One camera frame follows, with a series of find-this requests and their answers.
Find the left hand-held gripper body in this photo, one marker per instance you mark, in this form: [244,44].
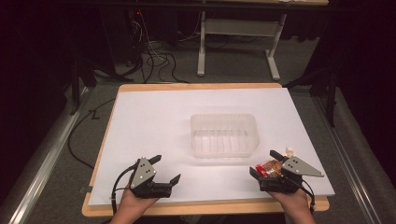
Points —
[144,177]

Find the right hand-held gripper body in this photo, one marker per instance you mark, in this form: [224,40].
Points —
[289,174]

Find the red and brown snack packet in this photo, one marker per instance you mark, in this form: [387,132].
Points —
[270,168]

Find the person's left hand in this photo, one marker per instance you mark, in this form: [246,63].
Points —
[135,202]

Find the person's right hand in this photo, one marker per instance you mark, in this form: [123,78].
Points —
[291,201]

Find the small pale object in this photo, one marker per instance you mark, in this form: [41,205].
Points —
[289,151]

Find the white board sheet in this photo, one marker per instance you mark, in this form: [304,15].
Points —
[155,124]

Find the clear plastic container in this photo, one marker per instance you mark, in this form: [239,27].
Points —
[224,137]

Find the grey tape piece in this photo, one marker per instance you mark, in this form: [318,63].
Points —
[86,189]

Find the black metal stand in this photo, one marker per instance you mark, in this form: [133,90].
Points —
[330,84]
[82,71]

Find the grey metal floor rail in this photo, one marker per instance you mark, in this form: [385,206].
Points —
[40,161]
[348,155]

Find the white metal desk frame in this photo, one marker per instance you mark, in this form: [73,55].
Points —
[239,28]

